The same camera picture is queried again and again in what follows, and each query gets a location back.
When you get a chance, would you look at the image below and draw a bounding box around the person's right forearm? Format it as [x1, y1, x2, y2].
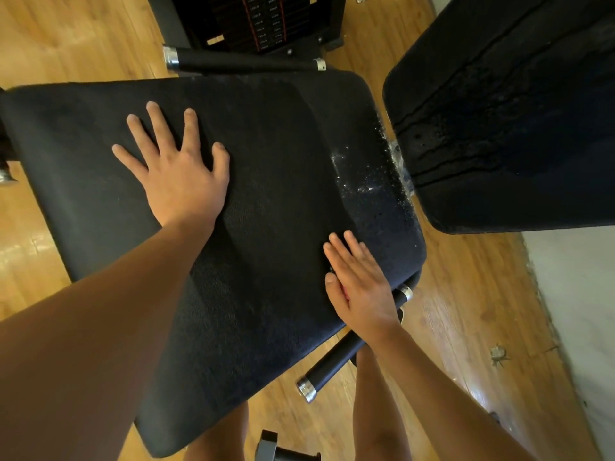
[365, 323, 534, 461]

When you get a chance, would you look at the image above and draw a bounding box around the person's left hand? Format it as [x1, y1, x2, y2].
[111, 101, 232, 231]

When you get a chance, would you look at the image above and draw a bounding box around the person's right leg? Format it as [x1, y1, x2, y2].
[352, 345, 413, 461]

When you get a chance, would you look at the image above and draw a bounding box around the person's right hand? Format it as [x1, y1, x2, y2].
[323, 230, 405, 344]

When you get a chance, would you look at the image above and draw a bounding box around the person's left forearm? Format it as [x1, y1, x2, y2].
[0, 220, 217, 461]

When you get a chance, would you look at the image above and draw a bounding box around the person's leg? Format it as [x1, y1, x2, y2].
[352, 345, 413, 461]
[183, 403, 251, 461]

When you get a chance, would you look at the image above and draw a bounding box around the person's left leg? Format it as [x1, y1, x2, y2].
[183, 403, 251, 461]

